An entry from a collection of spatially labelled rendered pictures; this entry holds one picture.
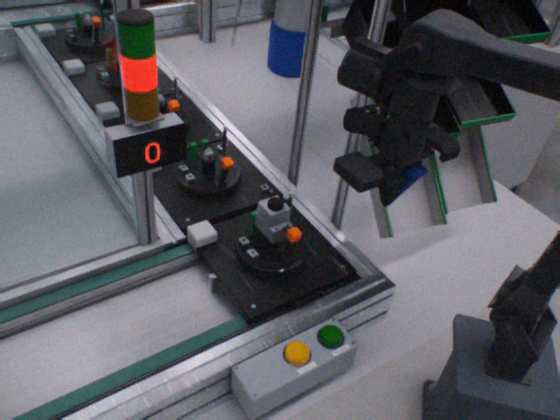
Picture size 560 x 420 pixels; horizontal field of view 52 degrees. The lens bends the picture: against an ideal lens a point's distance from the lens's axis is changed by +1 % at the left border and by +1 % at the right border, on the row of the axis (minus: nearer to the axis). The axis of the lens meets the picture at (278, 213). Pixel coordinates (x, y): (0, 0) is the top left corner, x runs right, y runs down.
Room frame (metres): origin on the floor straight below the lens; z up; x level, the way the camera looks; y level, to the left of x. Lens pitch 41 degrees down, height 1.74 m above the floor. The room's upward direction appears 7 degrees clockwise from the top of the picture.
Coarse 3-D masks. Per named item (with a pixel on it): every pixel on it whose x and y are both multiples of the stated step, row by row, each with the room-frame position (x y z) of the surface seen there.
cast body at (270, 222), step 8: (264, 200) 0.79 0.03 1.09; (272, 200) 0.79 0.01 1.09; (280, 200) 0.79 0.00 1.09; (264, 208) 0.77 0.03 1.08; (272, 208) 0.77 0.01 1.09; (280, 208) 0.77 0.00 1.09; (288, 208) 0.78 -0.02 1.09; (256, 216) 0.79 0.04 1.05; (264, 216) 0.77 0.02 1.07; (272, 216) 0.76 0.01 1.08; (280, 216) 0.77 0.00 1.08; (288, 216) 0.78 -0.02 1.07; (256, 224) 0.79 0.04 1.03; (264, 224) 0.77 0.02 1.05; (272, 224) 0.76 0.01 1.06; (280, 224) 0.77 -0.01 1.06; (288, 224) 0.77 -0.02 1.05; (264, 232) 0.77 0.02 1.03; (272, 232) 0.75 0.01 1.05; (280, 232) 0.75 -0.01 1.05; (272, 240) 0.75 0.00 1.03; (280, 240) 0.76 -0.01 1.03
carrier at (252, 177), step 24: (192, 144) 1.01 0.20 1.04; (216, 144) 1.12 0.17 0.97; (168, 168) 1.00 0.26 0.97; (192, 168) 0.99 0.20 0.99; (216, 168) 1.00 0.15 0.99; (240, 168) 1.04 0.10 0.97; (168, 192) 0.92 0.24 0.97; (192, 192) 0.92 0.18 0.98; (216, 192) 0.92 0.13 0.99; (240, 192) 0.95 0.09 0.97; (192, 216) 0.86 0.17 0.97; (216, 216) 0.86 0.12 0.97
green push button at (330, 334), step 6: (324, 330) 0.61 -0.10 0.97; (330, 330) 0.61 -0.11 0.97; (336, 330) 0.61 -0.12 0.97; (324, 336) 0.59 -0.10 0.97; (330, 336) 0.60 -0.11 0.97; (336, 336) 0.60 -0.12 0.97; (342, 336) 0.60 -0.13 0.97; (324, 342) 0.59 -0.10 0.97; (330, 342) 0.59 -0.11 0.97; (336, 342) 0.59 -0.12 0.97
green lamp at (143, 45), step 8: (120, 24) 0.74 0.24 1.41; (152, 24) 0.76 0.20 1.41; (120, 32) 0.74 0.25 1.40; (128, 32) 0.74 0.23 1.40; (136, 32) 0.74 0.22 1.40; (144, 32) 0.74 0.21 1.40; (152, 32) 0.75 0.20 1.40; (120, 40) 0.74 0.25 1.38; (128, 40) 0.74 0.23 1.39; (136, 40) 0.74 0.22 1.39; (144, 40) 0.74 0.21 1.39; (152, 40) 0.75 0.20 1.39; (120, 48) 0.75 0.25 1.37; (128, 48) 0.74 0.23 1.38; (136, 48) 0.74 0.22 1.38; (144, 48) 0.74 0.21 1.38; (152, 48) 0.75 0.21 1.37; (128, 56) 0.74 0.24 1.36; (136, 56) 0.74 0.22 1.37; (144, 56) 0.74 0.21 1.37; (152, 56) 0.75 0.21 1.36
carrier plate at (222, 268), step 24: (240, 216) 0.87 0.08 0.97; (312, 240) 0.83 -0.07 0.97; (216, 264) 0.73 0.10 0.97; (312, 264) 0.76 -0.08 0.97; (336, 264) 0.77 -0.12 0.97; (240, 288) 0.68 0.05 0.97; (264, 288) 0.69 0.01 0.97; (288, 288) 0.69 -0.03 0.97; (312, 288) 0.70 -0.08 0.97; (240, 312) 0.64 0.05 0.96; (264, 312) 0.63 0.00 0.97
